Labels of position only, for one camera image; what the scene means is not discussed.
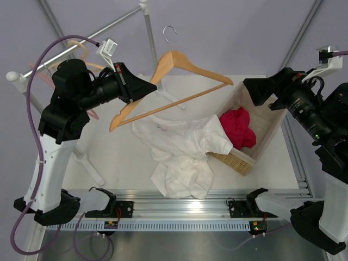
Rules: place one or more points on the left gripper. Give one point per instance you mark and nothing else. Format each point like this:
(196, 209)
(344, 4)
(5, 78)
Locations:
(130, 86)

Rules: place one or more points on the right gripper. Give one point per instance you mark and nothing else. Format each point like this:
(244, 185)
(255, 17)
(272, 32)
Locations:
(283, 83)

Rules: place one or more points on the white printed t shirt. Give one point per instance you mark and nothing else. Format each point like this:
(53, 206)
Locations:
(180, 149)

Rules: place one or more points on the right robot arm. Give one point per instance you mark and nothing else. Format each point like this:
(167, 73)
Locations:
(322, 223)

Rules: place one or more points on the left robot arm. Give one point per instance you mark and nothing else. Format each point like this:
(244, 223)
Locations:
(60, 127)

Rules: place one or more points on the light wooden hanger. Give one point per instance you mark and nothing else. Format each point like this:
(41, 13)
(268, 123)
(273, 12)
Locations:
(83, 54)

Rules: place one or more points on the pink hanger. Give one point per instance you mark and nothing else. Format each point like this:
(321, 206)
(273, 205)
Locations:
(48, 80)

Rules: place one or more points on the wicker basket with liner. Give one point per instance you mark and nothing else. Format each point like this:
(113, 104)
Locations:
(263, 121)

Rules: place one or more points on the pink cloth in basket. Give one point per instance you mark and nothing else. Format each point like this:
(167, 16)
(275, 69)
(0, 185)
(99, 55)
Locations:
(236, 126)

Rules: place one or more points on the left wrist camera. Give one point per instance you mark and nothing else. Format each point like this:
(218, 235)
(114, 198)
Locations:
(106, 51)

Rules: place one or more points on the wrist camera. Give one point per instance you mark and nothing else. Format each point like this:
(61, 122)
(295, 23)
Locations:
(106, 51)
(328, 63)

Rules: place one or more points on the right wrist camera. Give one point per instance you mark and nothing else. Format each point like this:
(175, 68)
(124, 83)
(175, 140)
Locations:
(328, 63)

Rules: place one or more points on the aluminium rail frame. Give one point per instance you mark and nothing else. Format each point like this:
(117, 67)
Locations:
(126, 165)

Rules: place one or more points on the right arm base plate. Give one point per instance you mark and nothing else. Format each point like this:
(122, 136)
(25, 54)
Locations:
(239, 209)

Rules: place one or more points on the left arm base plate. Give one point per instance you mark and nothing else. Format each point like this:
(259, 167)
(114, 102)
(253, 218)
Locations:
(115, 209)

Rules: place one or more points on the white cable duct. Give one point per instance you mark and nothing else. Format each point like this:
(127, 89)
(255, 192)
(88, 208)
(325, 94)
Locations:
(158, 226)

